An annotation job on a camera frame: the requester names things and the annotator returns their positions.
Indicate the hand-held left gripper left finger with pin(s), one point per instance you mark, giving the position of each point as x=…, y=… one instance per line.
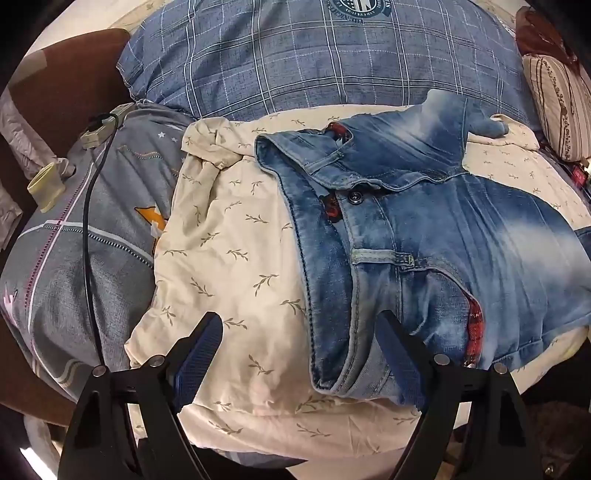
x=199, y=360

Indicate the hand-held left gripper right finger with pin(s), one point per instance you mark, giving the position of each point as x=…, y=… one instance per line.
x=400, y=364

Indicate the blue denim pants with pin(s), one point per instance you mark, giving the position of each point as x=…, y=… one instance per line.
x=425, y=230

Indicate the cream leaf-print blanket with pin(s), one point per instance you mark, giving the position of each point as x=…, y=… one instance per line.
x=221, y=286

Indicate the grey star-print quilt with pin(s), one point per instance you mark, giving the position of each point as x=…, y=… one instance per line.
x=55, y=277

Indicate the cream tape roll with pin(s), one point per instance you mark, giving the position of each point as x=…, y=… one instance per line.
x=44, y=187

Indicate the white power strip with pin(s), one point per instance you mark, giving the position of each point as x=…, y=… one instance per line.
x=94, y=137

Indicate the light grey cloth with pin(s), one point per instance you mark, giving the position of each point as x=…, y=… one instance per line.
x=18, y=129

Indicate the striped cream pillow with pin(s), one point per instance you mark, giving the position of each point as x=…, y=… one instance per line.
x=558, y=106

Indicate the brown headboard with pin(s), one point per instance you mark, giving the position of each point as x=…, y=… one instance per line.
x=60, y=87

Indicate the blue plaid pillow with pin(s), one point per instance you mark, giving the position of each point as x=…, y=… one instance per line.
x=277, y=60

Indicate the dark red cloth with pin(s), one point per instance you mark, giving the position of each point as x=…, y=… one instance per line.
x=540, y=37

